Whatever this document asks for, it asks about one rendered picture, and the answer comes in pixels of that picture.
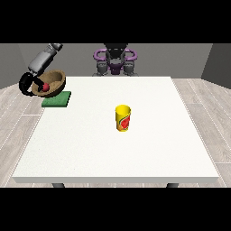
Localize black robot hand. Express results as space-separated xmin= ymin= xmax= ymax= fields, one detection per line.
xmin=18 ymin=71 xmax=45 ymax=97

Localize brown wooden bowl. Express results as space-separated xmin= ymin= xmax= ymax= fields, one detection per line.
xmin=31 ymin=69 xmax=67 ymax=98

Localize green square pad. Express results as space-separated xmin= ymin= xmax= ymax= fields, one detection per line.
xmin=41 ymin=90 xmax=72 ymax=108

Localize yellow cup melon print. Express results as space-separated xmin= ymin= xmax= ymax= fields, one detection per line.
xmin=115 ymin=104 xmax=132 ymax=133

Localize grey robot trunk purple rings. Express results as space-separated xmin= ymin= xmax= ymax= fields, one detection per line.
xmin=92 ymin=43 xmax=140 ymax=78

